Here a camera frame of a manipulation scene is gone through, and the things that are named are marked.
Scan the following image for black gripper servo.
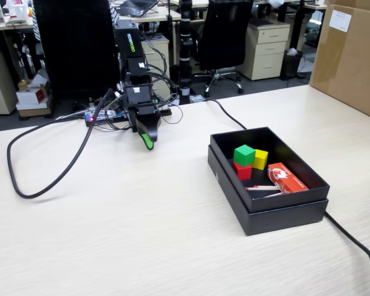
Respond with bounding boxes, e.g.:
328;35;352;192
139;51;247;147
128;102;162;152

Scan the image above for green wooden cube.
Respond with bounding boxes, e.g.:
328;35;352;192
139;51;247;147
233;144;256;168

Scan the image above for red wooden cube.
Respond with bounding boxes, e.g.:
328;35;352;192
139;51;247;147
232;162;253;181

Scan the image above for yellow wooden cube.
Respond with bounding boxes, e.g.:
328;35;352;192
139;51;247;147
251;149;269;171

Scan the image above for flat brown cardboard box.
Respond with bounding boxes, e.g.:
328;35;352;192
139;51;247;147
17;106;53;118

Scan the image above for open cardboard box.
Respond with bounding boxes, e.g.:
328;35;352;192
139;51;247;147
17;76;50;93

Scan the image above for white box red side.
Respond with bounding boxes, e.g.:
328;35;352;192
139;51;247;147
16;88;49;105

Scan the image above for black cardboard box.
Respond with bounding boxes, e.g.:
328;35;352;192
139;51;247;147
209;126;331;214

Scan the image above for large brown cardboard box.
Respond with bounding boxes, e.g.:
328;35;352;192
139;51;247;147
308;0;370;123

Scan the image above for blue controller circuit board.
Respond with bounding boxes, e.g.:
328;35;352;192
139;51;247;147
84;107;125;127

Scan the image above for beige drawer cabinet with key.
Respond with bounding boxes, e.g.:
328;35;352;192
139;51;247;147
141;33;171;99

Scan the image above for black pole white bands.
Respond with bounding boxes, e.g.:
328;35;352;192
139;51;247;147
178;0;194;104

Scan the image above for wide black mesh chair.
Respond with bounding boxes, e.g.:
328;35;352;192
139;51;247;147
33;0;121;100

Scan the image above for light wooden laptop desk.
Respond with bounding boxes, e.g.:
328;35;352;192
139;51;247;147
118;6;183;24

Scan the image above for black office chair chrome base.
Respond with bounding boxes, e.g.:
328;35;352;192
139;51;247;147
192;0;254;98

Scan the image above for black laptop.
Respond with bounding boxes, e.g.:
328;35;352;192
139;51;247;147
116;0;160;18

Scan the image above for beige three-drawer cabinet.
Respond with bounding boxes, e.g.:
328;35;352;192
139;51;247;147
236;21;291;81

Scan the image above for orange matchbox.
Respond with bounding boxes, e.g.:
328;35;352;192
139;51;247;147
267;162;310;195

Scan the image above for black pouch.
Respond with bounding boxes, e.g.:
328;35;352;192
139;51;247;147
249;17;275;27

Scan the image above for tall beige side cabinet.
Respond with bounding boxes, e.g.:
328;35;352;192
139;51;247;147
0;45;19;115

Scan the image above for black mesh trash bin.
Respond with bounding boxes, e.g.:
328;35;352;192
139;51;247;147
280;47;305;80

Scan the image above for beige desk telephone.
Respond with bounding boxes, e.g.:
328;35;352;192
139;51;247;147
5;17;30;27

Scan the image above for small wrist camera board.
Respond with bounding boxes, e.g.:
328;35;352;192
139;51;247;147
103;97;125;117

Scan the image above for long black power cable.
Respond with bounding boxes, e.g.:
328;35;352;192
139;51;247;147
200;97;370;296

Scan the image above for thick black camera cable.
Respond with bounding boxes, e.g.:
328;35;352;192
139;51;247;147
6;88;114;200

